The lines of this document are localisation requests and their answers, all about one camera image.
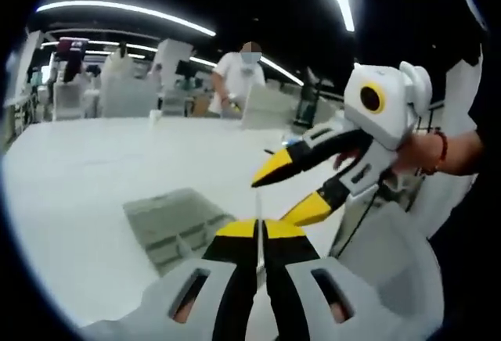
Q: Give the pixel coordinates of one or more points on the clear dual guide fixture box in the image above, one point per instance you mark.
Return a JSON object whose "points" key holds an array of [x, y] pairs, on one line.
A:
{"points": [[168, 220]]}

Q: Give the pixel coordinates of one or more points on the black pen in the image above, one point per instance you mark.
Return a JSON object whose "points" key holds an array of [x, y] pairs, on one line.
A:
{"points": [[270, 152]]}

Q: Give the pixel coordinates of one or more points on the black tripod stand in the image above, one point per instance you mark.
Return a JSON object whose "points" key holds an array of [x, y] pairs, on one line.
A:
{"points": [[309, 98]]}

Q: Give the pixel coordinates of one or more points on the grey mesh office chair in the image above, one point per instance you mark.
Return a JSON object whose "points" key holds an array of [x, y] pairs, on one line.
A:
{"points": [[399, 239]]}

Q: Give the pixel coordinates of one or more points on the blue tray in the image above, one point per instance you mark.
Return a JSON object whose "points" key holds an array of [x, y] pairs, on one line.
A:
{"points": [[291, 139]]}

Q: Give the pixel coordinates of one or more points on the person's right hand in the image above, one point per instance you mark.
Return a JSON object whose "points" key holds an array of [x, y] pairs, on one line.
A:
{"points": [[419, 153]]}

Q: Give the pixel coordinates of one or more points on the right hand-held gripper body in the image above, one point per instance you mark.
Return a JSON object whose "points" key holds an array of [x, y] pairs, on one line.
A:
{"points": [[391, 106]]}

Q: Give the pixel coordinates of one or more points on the dark red display screen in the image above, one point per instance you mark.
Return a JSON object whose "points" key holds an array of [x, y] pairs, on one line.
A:
{"points": [[72, 47]]}

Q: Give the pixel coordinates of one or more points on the person's black shirt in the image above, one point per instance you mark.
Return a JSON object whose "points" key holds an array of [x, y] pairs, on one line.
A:
{"points": [[469, 239]]}

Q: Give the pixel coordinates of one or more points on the white paper cup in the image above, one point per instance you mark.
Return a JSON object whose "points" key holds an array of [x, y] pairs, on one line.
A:
{"points": [[156, 115]]}

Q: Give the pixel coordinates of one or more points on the grey desk partition panel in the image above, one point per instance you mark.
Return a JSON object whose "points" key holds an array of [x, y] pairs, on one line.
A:
{"points": [[268, 106]]}

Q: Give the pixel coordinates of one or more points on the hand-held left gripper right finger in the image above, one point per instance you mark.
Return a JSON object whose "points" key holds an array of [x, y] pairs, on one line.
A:
{"points": [[297, 278]]}

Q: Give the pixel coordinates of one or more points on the curved ceiling light strip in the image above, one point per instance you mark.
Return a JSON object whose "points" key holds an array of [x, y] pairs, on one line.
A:
{"points": [[117, 4]]}

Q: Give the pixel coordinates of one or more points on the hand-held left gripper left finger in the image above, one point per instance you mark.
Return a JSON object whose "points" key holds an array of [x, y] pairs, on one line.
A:
{"points": [[219, 278]]}

